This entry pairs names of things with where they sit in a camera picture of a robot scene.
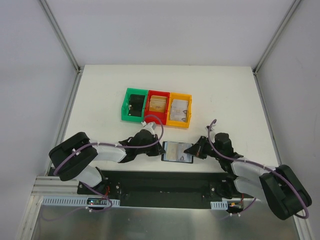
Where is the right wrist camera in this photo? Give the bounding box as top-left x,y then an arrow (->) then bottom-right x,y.
206,124 -> 216,134

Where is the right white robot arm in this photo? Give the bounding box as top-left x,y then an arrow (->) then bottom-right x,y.
184,132 -> 312,220

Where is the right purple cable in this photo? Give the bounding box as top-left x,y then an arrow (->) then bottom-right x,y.
207,119 -> 310,220

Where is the yellow plastic bin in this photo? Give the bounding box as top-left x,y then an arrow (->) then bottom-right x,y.
166,92 -> 192,129

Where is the silver VIP cards stack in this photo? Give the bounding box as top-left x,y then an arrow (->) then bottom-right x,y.
169,99 -> 189,122

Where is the right white cable duct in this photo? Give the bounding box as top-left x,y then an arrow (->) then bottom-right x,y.
210,200 -> 228,211

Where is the white cable duct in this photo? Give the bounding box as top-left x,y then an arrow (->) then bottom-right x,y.
210,200 -> 228,211
42,196 -> 121,208

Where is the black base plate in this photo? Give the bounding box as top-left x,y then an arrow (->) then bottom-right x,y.
76,169 -> 258,210

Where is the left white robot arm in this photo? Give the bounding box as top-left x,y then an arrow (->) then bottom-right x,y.
48,129 -> 166,195

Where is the right aluminium frame post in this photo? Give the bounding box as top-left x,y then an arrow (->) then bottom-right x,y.
252,0 -> 303,76

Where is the left white cable duct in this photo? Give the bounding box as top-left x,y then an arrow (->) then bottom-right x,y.
42,196 -> 121,208

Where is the black card holder wallet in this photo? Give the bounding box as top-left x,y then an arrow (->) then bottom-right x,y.
161,141 -> 194,164

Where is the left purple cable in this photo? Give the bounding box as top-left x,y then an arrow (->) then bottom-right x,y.
53,115 -> 165,177

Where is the left aluminium frame post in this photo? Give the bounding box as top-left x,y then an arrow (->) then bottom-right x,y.
37,0 -> 82,74

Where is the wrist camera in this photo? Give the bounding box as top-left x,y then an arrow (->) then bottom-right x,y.
206,124 -> 216,134
141,121 -> 157,135

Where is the purple cable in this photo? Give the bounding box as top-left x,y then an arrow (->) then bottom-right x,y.
207,119 -> 310,220
53,115 -> 165,177

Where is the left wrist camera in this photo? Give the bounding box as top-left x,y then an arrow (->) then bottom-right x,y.
141,121 -> 157,135

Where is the gold VIP card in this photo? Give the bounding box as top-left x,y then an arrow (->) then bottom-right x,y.
165,142 -> 178,161

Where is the red plastic bin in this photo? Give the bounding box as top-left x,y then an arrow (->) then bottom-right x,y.
144,90 -> 170,126

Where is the green plastic bin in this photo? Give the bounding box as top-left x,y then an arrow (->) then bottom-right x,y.
121,88 -> 149,123

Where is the gold cards stack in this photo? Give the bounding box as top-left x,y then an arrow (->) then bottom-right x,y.
148,95 -> 167,113

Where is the aluminium frame post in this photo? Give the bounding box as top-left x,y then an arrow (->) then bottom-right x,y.
37,0 -> 82,74
252,0 -> 303,76

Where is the silver VIP card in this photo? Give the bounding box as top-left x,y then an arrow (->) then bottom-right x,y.
177,143 -> 192,163

